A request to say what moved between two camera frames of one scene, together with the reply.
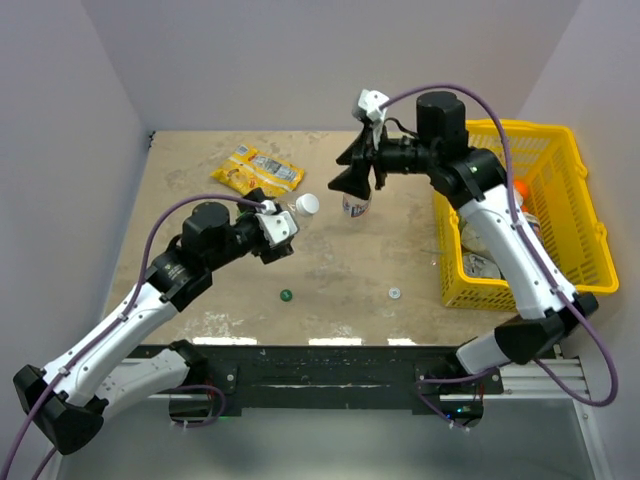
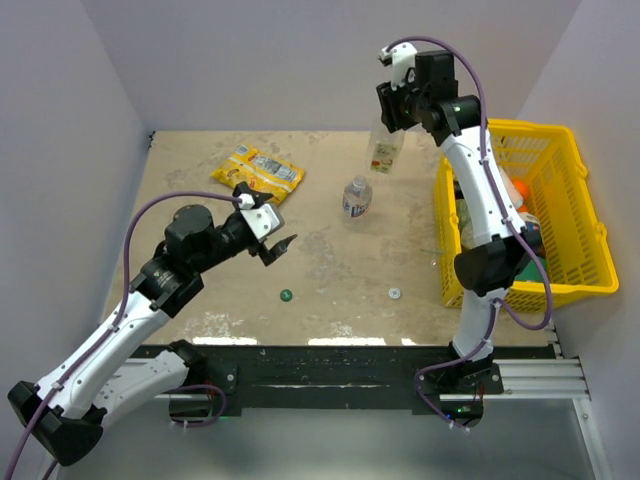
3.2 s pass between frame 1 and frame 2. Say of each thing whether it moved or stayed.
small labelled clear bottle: stayed
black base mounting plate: stayed
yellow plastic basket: stayed
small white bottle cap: stayed
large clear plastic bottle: moved
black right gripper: moved
